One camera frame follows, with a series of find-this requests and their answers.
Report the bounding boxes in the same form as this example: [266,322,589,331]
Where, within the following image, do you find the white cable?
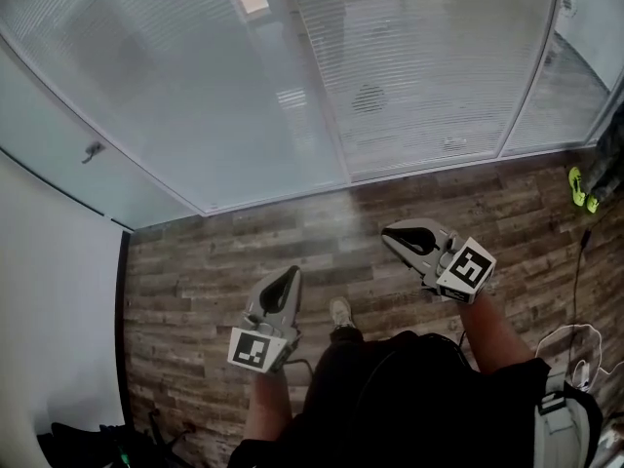
[534,323,618,392]

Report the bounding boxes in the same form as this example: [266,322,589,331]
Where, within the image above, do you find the medium white window blinds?
[287,0,563,179]

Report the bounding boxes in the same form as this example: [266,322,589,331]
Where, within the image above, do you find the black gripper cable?
[286,357,316,377]

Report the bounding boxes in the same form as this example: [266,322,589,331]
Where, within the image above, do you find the person's beige shoe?
[329,295,358,332]

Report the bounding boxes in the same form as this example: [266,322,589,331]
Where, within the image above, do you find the person's black clothing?
[227,327,605,468]

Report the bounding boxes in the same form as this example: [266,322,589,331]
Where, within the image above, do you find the wide white window blinds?
[0,0,345,214]

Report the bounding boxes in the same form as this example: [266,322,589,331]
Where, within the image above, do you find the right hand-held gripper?
[380,217,498,306]

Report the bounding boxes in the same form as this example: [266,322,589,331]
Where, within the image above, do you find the person's right forearm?
[457,291,537,375]

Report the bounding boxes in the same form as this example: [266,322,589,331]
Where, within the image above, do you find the black bag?
[35,420,136,468]

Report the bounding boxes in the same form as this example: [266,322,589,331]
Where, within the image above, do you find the metal door handle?
[80,140,106,166]

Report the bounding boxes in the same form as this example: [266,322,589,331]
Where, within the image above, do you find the person's left forearm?
[242,369,294,453]

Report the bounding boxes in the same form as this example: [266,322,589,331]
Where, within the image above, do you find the black floor cable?
[570,226,594,329]

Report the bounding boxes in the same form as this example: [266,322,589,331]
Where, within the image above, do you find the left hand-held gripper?
[227,265,303,374]

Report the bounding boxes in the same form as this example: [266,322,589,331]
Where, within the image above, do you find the black stand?
[143,407,199,468]

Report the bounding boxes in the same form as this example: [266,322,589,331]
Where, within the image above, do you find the narrow white window blinds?
[501,29,611,155]

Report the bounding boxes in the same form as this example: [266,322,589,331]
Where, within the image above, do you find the grey backpack strap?
[532,369,594,468]

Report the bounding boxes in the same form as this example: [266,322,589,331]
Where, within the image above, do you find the frosted glass door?
[0,49,199,231]

